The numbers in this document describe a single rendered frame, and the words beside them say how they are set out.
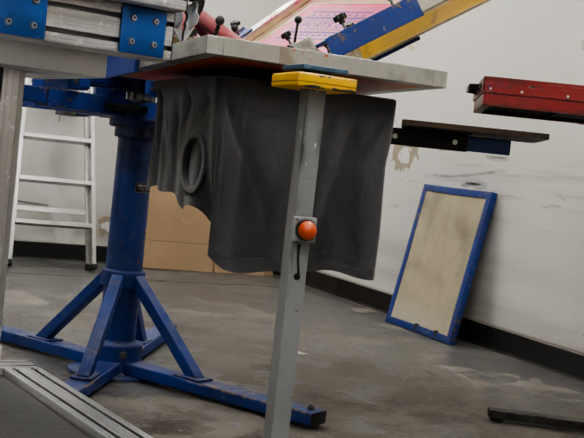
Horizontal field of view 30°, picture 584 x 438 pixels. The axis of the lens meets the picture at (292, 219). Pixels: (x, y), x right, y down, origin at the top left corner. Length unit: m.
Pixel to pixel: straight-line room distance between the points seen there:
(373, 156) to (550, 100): 1.02
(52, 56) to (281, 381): 0.77
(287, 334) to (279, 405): 0.14
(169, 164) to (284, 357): 0.71
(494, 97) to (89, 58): 1.64
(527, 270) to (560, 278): 0.24
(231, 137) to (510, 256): 2.94
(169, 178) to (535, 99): 1.27
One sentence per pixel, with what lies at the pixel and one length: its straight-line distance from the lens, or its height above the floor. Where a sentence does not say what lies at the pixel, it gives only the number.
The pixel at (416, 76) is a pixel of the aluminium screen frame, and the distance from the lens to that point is 2.48.
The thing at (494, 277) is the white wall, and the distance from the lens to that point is 5.25.
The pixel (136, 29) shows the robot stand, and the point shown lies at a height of 0.99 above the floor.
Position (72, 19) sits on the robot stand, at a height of 0.99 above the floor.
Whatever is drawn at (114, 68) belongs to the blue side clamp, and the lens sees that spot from 2.91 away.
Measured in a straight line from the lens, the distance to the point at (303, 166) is 2.15.
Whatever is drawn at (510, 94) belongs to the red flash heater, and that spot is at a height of 1.06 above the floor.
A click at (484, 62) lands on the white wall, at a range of 5.51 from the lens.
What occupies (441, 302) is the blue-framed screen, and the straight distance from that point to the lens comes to 5.37.
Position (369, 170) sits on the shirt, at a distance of 2.54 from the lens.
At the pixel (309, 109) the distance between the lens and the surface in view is 2.15.
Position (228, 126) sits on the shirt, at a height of 0.84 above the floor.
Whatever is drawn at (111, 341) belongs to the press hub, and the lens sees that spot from 3.73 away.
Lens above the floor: 0.78
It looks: 3 degrees down
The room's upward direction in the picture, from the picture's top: 6 degrees clockwise
